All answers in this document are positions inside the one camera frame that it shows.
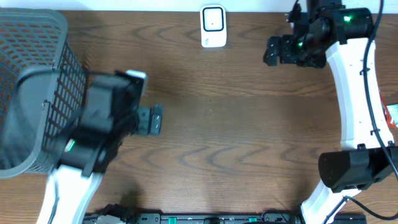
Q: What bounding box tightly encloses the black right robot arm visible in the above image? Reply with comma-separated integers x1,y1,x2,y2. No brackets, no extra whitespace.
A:
264,1,397,223

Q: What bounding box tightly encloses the orange chocolate bar wrapper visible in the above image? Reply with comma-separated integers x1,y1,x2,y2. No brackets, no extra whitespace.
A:
380,94,397,129

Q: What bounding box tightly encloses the green tissue pack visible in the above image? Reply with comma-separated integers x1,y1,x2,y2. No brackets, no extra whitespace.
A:
387,104,398,126

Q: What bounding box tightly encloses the white barcode scanner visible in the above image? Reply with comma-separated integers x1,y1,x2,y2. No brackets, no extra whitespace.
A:
200,5,227,48

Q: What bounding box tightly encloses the grey plastic mesh basket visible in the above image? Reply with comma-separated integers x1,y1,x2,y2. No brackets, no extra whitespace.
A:
1,8,87,179

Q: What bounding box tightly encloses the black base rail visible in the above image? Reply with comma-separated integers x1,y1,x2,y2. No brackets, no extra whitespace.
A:
83,203,368,224

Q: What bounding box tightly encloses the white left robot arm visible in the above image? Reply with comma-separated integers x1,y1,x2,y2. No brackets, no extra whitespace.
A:
37,70,147,223

